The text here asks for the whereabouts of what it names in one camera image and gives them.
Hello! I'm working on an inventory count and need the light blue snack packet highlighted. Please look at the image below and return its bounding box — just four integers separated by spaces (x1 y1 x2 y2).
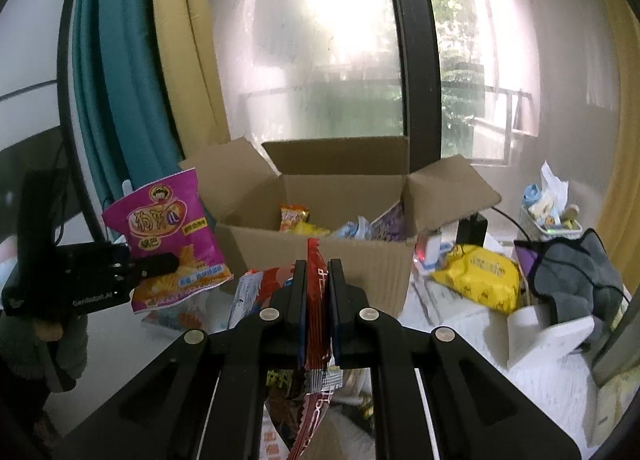
332 215 373 241

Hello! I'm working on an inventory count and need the yellow wet wipes pack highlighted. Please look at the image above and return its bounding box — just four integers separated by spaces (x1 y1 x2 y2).
432 243 522 315

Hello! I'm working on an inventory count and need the cardboard box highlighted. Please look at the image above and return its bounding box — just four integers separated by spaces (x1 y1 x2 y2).
179 136 502 318

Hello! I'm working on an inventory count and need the yellow curtain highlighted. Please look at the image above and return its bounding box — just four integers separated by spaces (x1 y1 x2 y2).
580 0 640 261
150 0 231 161

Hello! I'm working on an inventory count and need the orange yellow snack packet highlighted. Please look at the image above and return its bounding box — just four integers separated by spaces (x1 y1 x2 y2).
279 204 331 237

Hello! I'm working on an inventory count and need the large purple snack packet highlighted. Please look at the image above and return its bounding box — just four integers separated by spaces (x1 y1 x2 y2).
370 200 406 242

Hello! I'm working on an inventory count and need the black charger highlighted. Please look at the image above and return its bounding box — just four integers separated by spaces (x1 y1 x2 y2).
457 212 490 249

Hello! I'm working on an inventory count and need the white plastic device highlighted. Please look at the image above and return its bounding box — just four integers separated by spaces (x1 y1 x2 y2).
507 307 608 371

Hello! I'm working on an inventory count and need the teal curtain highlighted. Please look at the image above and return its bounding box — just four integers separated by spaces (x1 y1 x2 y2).
72 0 183 201

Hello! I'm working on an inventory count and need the white storage basket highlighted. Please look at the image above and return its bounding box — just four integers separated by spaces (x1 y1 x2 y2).
520 185 583 243

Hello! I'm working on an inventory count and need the white tissue paper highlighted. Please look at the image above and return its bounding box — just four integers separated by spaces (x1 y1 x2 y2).
540 161 570 197

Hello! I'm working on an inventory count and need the person's left forearm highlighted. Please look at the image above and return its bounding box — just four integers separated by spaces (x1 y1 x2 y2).
0 312 90 393

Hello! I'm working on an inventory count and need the magenta chips packet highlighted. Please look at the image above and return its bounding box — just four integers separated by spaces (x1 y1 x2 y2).
101 167 235 315

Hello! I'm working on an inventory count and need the black cable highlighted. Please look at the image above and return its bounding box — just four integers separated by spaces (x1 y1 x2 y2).
490 206 532 241

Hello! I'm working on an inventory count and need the person's left hand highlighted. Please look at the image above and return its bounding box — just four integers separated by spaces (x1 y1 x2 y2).
32 320 66 343

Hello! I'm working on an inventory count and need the white power adapter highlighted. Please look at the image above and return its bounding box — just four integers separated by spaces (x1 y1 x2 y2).
414 232 443 275

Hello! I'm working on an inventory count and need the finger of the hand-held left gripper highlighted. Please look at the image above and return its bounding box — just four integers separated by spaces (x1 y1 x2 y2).
112 252 182 287

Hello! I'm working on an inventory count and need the black window frame post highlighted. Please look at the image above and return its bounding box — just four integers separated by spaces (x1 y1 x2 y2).
380 0 443 175

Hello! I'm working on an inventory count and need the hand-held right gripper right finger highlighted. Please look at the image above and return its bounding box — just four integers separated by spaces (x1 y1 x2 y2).
327 259 583 460

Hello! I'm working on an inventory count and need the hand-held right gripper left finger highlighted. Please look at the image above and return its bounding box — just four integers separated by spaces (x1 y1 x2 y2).
50 259 308 460

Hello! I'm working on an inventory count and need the grey bag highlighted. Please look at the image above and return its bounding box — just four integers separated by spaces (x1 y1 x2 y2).
514 227 626 341

